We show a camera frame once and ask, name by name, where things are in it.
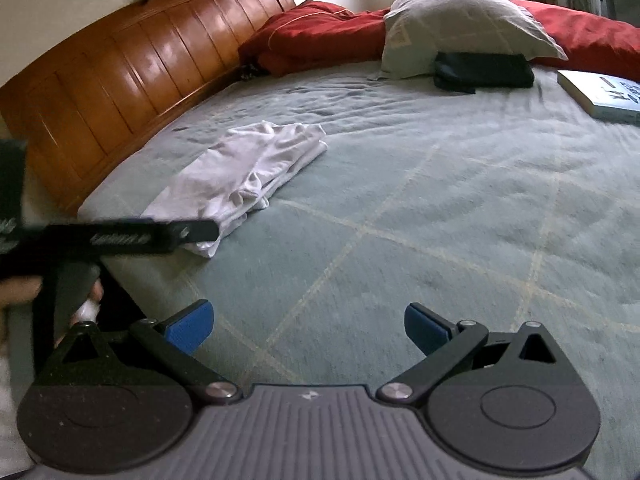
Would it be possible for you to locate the red pillow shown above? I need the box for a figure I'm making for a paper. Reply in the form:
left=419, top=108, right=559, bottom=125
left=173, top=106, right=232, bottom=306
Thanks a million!
left=239, top=0, right=387, bottom=77

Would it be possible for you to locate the white printed sweatshirt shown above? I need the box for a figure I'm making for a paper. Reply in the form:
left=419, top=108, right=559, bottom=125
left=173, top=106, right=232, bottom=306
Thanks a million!
left=143, top=122, right=328, bottom=259

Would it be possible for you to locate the green quilted bed cover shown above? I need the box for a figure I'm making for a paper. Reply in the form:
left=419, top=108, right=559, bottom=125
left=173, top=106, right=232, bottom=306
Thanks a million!
left=79, top=63, right=639, bottom=479

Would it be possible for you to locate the black folded cloth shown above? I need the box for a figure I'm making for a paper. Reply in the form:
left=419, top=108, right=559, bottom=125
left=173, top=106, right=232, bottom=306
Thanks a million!
left=433, top=52, right=535, bottom=94

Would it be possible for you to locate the red blanket roll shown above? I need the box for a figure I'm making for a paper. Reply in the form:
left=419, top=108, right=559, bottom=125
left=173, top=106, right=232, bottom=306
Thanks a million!
left=511, top=0, right=640, bottom=81

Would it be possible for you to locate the grey pillow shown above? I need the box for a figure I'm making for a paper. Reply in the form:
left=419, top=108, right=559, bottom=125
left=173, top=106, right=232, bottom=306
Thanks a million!
left=381, top=0, right=567, bottom=79

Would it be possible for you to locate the person's left hand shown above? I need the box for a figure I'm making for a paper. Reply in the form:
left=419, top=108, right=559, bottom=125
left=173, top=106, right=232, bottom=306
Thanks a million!
left=0, top=275, right=106, bottom=348

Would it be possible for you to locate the wooden headboard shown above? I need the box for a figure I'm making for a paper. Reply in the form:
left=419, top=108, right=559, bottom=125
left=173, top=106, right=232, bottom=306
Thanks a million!
left=1, top=0, right=294, bottom=216

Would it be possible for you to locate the light blue book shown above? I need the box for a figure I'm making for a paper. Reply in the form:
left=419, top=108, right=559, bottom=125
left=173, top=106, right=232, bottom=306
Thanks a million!
left=558, top=70, right=640, bottom=126

